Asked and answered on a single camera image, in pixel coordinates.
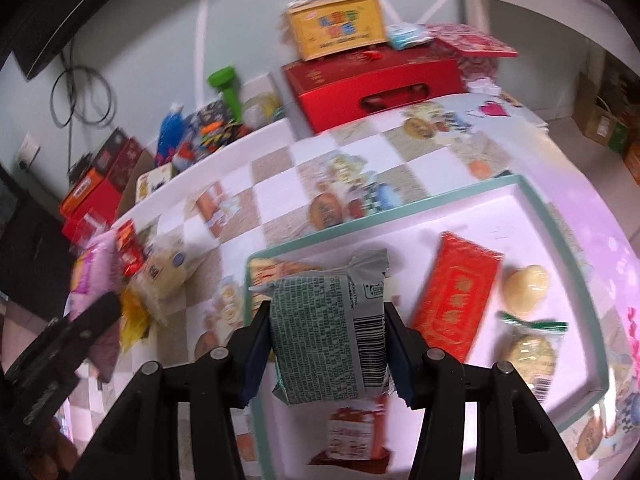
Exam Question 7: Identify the cream printed box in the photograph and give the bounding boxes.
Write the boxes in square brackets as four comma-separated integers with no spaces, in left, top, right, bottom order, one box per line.
[135,165,176,203]

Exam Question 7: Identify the white tray with teal rim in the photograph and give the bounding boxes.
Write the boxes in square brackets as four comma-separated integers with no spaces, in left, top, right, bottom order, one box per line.
[245,174,612,480]

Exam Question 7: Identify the green bottle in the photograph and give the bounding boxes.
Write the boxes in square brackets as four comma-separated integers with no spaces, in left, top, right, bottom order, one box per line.
[207,66,245,125]

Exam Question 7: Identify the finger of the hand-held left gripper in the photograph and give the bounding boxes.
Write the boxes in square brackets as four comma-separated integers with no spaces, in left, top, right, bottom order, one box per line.
[52,292,123,357]

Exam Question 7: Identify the colourful patterned bag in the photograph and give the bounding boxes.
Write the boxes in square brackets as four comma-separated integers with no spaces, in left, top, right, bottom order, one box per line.
[175,100,251,163]

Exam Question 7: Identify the light blue packet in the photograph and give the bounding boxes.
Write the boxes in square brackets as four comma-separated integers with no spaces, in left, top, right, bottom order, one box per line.
[387,22,433,51]

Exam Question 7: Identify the black cabinet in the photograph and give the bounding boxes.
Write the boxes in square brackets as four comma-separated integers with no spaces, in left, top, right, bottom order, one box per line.
[0,160,76,311]

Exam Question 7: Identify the round yellow pastry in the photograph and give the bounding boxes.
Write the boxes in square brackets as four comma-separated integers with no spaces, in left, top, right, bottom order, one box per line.
[501,264,551,317]

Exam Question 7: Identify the dark maroon box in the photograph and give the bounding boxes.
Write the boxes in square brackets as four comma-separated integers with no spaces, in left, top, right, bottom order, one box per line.
[90,127,146,191]

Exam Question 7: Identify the yellow snack packet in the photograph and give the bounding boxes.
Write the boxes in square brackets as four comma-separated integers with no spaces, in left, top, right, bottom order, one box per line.
[117,290,156,353]

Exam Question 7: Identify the orange box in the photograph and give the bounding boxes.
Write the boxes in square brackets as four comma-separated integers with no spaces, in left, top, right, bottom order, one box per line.
[59,167,108,213]

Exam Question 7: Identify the blue pouch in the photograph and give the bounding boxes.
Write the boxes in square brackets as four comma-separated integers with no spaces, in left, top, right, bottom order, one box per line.
[156,102,188,166]

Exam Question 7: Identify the red white snack packet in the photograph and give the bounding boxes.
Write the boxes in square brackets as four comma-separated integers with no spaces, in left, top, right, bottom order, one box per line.
[307,392,393,466]

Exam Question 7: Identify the clear green-edged pastry packet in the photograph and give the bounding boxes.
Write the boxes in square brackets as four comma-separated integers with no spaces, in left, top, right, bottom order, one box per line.
[497,310,570,403]

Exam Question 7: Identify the small orange carton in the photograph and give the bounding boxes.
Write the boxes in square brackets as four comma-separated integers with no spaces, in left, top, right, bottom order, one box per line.
[622,140,640,183]

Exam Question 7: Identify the silver green snack packet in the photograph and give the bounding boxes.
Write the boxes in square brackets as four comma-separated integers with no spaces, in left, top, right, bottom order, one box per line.
[267,247,393,407]

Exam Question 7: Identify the pale yellow bun packet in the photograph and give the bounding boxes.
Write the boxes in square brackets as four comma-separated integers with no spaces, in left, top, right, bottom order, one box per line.
[127,232,193,326]

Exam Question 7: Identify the black television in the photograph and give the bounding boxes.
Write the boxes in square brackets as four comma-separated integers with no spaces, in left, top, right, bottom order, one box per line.
[0,0,166,81]

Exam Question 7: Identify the pink snack packet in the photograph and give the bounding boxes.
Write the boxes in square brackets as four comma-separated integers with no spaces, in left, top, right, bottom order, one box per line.
[67,230,123,321]

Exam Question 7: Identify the small red snack packet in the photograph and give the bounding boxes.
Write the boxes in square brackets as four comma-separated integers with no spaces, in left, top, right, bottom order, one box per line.
[115,220,148,278]

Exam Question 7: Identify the yellow gift box with handle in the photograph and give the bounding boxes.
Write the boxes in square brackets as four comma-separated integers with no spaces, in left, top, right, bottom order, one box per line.
[285,0,390,62]

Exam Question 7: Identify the glass jar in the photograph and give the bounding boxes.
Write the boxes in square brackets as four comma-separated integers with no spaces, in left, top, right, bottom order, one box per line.
[242,92,281,128]

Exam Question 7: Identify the wall socket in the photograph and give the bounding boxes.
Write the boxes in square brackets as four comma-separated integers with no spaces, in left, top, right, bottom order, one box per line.
[14,132,41,171]

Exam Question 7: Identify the large red gift box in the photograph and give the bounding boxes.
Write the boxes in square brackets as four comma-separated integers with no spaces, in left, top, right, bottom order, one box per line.
[281,45,471,133]

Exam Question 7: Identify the checked printed tablecloth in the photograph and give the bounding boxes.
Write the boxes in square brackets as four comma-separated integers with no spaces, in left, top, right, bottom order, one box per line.
[62,92,640,480]

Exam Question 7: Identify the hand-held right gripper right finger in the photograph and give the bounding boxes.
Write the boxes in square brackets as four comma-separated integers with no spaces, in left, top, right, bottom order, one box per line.
[382,302,583,480]

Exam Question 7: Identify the red patterned flat box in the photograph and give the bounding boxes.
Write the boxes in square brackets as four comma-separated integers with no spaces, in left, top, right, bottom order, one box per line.
[425,22,518,81]

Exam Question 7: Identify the brown cardboard box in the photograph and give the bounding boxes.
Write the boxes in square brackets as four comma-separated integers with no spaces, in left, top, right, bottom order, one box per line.
[572,72,628,148]

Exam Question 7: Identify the red gold-print snack packet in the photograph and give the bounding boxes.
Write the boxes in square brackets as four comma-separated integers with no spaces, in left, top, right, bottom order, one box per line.
[410,231,505,363]

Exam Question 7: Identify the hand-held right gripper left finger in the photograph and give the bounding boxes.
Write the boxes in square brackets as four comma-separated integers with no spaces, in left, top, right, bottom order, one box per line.
[70,302,274,480]

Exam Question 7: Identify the black wall cables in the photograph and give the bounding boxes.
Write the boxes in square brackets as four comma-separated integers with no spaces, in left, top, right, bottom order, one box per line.
[50,50,118,171]

